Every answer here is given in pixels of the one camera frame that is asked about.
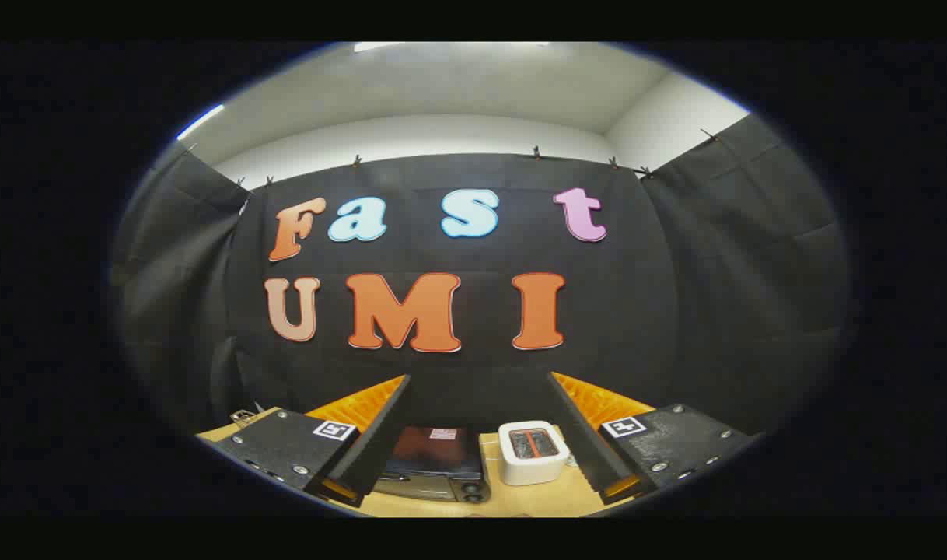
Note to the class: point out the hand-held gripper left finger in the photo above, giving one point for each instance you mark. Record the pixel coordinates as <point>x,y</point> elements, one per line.
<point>384,435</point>

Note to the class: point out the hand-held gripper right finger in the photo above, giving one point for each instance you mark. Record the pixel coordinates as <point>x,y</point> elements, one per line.
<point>578,432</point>

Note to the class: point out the black toaster oven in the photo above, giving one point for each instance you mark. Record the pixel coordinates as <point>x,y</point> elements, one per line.
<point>435,455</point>

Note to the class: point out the white slot toaster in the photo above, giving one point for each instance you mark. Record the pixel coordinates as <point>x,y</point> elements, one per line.
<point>520,467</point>

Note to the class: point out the row of small backdrop clips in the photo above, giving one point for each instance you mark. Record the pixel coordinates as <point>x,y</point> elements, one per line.
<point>536,151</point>

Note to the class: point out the narrow ceiling light strip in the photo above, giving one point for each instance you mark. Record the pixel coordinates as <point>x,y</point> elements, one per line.
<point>200,122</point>

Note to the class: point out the long ceiling light panel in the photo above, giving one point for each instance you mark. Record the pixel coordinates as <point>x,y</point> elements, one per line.
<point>380,46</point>

